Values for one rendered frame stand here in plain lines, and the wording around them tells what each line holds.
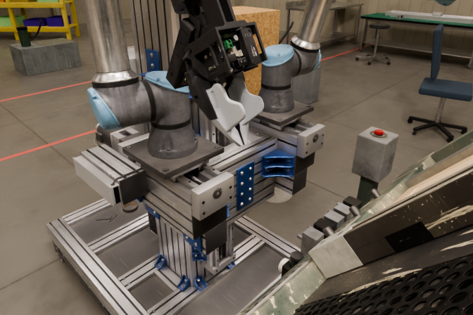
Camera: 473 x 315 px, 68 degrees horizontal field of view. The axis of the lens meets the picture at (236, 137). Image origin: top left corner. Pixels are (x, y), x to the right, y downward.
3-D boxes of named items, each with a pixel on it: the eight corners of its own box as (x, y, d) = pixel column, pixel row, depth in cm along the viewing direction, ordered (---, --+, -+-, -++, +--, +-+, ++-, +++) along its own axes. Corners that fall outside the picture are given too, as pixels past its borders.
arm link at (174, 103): (198, 119, 102) (196, 74, 96) (153, 130, 95) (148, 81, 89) (181, 107, 111) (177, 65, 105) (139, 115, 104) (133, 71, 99)
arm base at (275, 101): (248, 106, 140) (248, 81, 135) (272, 97, 149) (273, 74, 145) (278, 116, 130) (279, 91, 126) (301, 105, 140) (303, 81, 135)
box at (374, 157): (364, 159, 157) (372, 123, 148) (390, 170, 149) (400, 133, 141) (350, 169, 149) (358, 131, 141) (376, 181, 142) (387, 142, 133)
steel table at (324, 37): (357, 43, 785) (364, -2, 744) (312, 57, 667) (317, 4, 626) (330, 39, 829) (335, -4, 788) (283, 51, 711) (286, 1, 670)
